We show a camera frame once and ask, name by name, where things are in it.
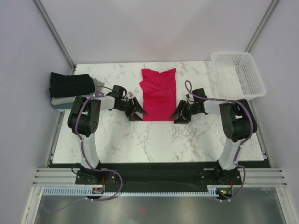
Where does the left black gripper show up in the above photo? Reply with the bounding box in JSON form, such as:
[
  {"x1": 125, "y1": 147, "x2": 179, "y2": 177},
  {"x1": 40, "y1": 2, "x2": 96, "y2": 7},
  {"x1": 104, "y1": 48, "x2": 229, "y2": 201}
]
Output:
[{"x1": 115, "y1": 98, "x2": 147, "y2": 122}]

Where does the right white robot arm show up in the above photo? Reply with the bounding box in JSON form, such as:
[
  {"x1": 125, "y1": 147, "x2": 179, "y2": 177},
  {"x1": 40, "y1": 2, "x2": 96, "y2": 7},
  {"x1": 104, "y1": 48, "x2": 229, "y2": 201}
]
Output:
[{"x1": 170, "y1": 88, "x2": 257, "y2": 184}]

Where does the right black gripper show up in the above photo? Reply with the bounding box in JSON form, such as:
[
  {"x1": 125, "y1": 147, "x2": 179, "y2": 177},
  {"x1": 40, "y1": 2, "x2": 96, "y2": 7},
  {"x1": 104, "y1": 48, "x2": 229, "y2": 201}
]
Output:
[{"x1": 169, "y1": 99, "x2": 200, "y2": 124}]

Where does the folded black t shirt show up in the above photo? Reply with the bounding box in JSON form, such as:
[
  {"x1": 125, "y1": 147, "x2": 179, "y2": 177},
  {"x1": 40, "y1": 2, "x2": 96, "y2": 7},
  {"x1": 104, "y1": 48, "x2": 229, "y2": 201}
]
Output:
[{"x1": 49, "y1": 72, "x2": 95, "y2": 98}]

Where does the right aluminium frame post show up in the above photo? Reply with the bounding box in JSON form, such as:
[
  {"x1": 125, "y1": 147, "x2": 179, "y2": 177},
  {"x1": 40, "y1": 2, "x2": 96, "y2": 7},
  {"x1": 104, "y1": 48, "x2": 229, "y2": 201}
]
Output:
[{"x1": 245, "y1": 0, "x2": 281, "y2": 53}]

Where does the red t shirt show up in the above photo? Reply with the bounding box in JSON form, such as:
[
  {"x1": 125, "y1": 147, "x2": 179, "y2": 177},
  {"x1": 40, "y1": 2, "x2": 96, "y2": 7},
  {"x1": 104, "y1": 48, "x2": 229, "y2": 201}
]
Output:
[{"x1": 140, "y1": 68, "x2": 177, "y2": 121}]

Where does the aluminium frame post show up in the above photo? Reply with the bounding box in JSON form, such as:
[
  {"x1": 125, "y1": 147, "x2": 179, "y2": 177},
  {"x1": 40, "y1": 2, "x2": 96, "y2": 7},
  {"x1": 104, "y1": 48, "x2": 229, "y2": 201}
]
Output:
[
  {"x1": 32, "y1": 0, "x2": 76, "y2": 72},
  {"x1": 245, "y1": 0, "x2": 281, "y2": 53}
]

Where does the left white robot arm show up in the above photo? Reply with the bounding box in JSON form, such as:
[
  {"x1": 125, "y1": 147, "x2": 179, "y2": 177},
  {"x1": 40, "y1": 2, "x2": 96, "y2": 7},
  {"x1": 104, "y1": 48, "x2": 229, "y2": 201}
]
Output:
[{"x1": 67, "y1": 85, "x2": 147, "y2": 183}]

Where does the aluminium rail profile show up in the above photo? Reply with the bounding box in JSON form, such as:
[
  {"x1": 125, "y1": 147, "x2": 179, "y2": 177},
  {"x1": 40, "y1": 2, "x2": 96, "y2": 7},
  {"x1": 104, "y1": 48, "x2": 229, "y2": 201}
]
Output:
[{"x1": 32, "y1": 167, "x2": 79, "y2": 187}]

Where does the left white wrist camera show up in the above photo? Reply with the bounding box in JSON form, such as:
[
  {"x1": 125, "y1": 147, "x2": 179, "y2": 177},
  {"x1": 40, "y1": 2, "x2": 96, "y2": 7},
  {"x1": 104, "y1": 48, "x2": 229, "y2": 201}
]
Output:
[{"x1": 126, "y1": 92, "x2": 134, "y2": 99}]

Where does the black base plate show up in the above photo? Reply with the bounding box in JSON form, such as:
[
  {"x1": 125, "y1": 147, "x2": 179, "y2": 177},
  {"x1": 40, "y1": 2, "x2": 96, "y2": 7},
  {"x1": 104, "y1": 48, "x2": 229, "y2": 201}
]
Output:
[{"x1": 75, "y1": 162, "x2": 242, "y2": 192}]

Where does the white slotted cable duct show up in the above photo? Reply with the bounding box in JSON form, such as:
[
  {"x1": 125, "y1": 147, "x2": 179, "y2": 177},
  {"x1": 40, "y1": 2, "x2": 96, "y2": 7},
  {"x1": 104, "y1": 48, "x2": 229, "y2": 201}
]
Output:
[{"x1": 43, "y1": 186, "x2": 219, "y2": 197}]

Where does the left aluminium frame post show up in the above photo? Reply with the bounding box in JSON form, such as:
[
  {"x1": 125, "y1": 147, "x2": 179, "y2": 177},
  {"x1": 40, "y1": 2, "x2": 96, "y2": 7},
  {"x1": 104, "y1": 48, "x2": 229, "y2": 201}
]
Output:
[{"x1": 32, "y1": 0, "x2": 76, "y2": 72}]

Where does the white plastic basket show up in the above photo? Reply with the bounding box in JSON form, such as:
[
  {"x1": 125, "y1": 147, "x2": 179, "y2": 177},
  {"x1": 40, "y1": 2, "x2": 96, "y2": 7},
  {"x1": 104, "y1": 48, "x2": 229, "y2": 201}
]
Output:
[{"x1": 211, "y1": 51, "x2": 266, "y2": 100}]

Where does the folded blue t shirt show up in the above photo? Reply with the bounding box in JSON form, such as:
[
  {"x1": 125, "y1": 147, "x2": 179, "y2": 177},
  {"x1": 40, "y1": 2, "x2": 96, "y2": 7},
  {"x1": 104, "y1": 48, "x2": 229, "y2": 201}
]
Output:
[{"x1": 53, "y1": 103, "x2": 73, "y2": 110}]

